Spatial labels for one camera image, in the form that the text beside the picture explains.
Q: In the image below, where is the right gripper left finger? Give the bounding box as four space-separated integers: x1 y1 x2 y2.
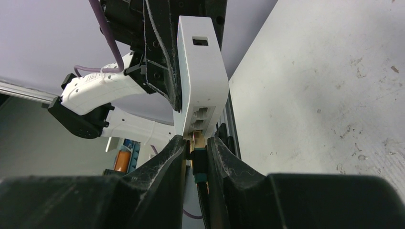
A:
0 135 188 229

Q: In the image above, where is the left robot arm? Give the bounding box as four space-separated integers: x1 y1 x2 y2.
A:
48 0 229 148

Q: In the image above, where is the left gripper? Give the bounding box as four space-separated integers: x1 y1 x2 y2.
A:
99 0 227 112

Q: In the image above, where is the white network switch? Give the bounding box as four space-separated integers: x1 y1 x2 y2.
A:
173 16 229 138

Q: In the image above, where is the black ethernet cable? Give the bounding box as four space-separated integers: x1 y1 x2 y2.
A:
189 130 211 229

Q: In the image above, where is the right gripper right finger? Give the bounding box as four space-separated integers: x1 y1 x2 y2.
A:
207 137 405 229

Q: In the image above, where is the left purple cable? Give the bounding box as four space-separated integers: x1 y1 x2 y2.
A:
74 0 203 219

